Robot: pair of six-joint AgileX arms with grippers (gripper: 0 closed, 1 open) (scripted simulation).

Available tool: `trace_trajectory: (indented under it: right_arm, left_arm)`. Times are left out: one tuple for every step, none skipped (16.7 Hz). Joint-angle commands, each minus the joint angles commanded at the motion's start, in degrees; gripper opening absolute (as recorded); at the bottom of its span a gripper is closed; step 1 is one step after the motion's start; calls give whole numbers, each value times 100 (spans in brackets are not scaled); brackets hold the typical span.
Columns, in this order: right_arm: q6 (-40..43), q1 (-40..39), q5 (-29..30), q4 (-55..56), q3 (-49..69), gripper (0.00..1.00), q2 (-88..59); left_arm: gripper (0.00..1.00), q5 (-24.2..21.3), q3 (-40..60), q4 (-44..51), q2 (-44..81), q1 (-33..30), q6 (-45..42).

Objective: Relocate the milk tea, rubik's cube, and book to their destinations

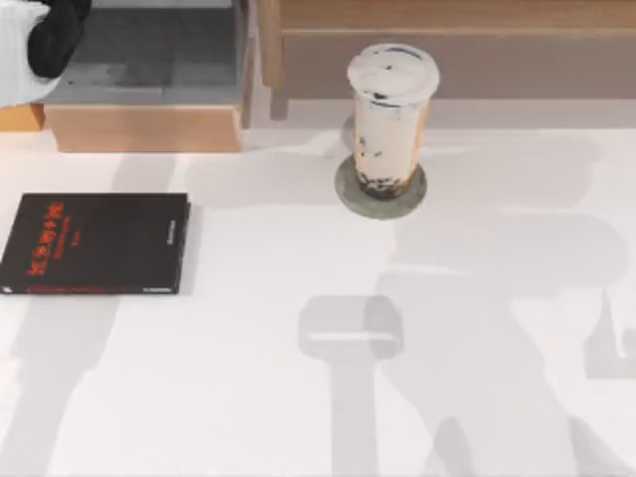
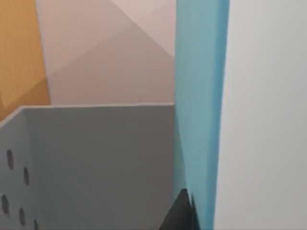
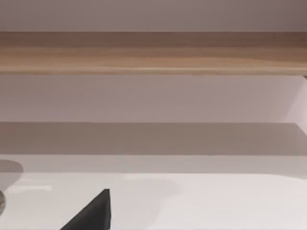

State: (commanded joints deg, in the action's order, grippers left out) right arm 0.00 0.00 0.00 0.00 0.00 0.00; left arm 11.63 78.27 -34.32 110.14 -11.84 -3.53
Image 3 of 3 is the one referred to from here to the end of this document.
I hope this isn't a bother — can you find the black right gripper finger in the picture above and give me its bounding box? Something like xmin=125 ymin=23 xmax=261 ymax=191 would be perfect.
xmin=59 ymin=188 xmax=112 ymax=230

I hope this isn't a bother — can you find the grey round object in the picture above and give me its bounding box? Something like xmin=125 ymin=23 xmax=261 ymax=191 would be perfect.
xmin=0 ymin=190 xmax=6 ymax=215

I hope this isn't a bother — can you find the wooden shelf board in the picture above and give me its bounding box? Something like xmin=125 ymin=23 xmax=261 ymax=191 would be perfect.
xmin=0 ymin=31 xmax=307 ymax=80

